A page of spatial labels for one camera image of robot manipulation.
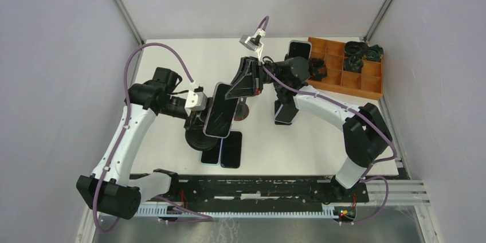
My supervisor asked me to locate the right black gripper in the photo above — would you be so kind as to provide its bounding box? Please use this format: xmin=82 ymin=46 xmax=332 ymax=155
xmin=223 ymin=55 xmax=285 ymax=97

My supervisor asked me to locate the black round-base stand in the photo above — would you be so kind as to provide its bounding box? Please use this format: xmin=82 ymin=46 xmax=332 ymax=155
xmin=233 ymin=97 xmax=249 ymax=122

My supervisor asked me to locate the light blue smartphone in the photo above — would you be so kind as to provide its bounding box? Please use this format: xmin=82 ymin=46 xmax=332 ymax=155
xmin=200 ymin=139 xmax=222 ymax=166

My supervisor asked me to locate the black smartphone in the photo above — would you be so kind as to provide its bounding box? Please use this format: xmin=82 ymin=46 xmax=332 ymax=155
xmin=220 ymin=131 xmax=242 ymax=168

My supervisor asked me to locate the black phone stand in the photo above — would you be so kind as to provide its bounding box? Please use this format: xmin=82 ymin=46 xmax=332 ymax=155
xmin=184 ymin=112 xmax=220 ymax=151

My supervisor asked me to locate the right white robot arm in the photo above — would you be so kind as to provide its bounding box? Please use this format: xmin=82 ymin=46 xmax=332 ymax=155
xmin=225 ymin=57 xmax=396 ymax=202

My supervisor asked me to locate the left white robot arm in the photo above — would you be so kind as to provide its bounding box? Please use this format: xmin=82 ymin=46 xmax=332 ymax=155
xmin=76 ymin=68 xmax=207 ymax=220

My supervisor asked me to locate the dark rolled band middle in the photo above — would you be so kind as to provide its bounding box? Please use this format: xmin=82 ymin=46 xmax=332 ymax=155
xmin=343 ymin=56 xmax=364 ymax=73

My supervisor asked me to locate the dark rolled band top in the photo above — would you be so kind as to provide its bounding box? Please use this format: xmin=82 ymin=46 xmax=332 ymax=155
xmin=344 ymin=41 xmax=369 ymax=57

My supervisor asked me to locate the orange wooden divided tray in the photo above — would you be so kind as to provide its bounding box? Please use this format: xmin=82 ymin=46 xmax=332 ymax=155
xmin=307 ymin=37 xmax=383 ymax=100

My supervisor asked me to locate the dark rolled band right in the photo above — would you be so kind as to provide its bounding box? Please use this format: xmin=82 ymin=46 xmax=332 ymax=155
xmin=363 ymin=44 xmax=384 ymax=62

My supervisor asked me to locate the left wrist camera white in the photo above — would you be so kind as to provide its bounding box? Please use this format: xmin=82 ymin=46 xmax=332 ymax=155
xmin=185 ymin=87 xmax=207 ymax=115

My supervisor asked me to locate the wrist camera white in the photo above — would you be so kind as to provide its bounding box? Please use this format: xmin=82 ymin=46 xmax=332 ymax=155
xmin=185 ymin=87 xmax=207 ymax=115
xmin=240 ymin=28 xmax=266 ymax=60

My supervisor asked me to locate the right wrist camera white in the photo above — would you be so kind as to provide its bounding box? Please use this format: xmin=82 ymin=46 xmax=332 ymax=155
xmin=240 ymin=28 xmax=266 ymax=60

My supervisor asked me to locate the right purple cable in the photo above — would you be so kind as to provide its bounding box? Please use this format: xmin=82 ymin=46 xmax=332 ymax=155
xmin=256 ymin=15 xmax=398 ymax=224

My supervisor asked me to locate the purple cable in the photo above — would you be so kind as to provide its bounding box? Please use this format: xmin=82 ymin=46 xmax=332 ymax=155
xmin=92 ymin=42 xmax=196 ymax=234
xmin=256 ymin=15 xmax=398 ymax=224

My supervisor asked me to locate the white slotted cable duct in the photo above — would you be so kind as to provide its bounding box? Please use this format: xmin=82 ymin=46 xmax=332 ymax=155
xmin=134 ymin=202 xmax=351 ymax=220

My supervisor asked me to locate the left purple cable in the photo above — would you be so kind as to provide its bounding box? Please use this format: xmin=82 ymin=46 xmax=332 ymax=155
xmin=92 ymin=42 xmax=196 ymax=234

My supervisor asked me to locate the aluminium frame rail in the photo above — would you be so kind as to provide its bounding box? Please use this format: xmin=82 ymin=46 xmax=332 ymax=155
xmin=86 ymin=178 xmax=432 ymax=207

